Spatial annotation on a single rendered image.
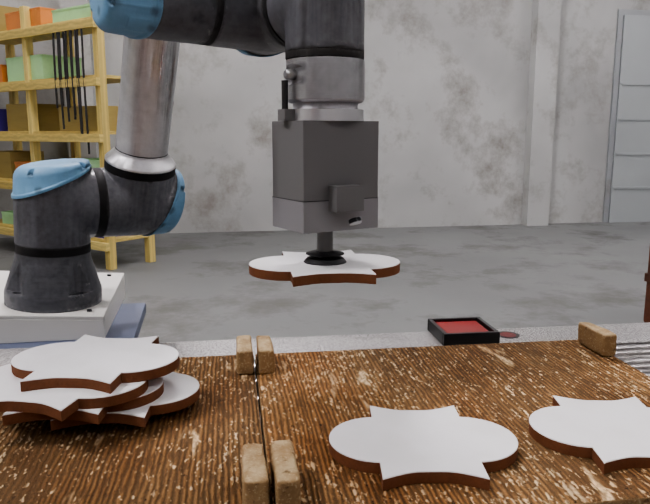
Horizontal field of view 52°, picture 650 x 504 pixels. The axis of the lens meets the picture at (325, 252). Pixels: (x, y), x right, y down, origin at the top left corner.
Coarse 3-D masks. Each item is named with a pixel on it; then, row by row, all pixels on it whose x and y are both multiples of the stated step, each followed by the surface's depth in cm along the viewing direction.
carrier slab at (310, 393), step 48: (288, 384) 68; (336, 384) 68; (384, 384) 68; (432, 384) 68; (480, 384) 68; (528, 384) 68; (576, 384) 68; (624, 384) 68; (288, 432) 57; (528, 432) 57; (336, 480) 49; (528, 480) 49; (576, 480) 49; (624, 480) 49
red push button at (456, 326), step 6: (438, 324) 92; (444, 324) 92; (450, 324) 92; (456, 324) 92; (462, 324) 92; (468, 324) 92; (474, 324) 92; (444, 330) 89; (450, 330) 89; (456, 330) 89; (462, 330) 89; (468, 330) 89; (474, 330) 89; (480, 330) 89; (486, 330) 89
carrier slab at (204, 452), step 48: (240, 384) 68; (0, 432) 57; (48, 432) 57; (96, 432) 57; (144, 432) 57; (192, 432) 57; (240, 432) 57; (0, 480) 49; (48, 480) 49; (96, 480) 49; (144, 480) 49; (192, 480) 49; (240, 480) 49
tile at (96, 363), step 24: (24, 360) 60; (48, 360) 60; (72, 360) 60; (96, 360) 60; (120, 360) 60; (144, 360) 60; (168, 360) 60; (24, 384) 56; (48, 384) 56; (72, 384) 56; (96, 384) 56
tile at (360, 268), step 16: (272, 256) 70; (288, 256) 70; (304, 256) 70; (352, 256) 70; (368, 256) 70; (384, 256) 70; (256, 272) 64; (272, 272) 63; (288, 272) 62; (304, 272) 62; (320, 272) 62; (336, 272) 62; (352, 272) 62; (368, 272) 62; (384, 272) 64
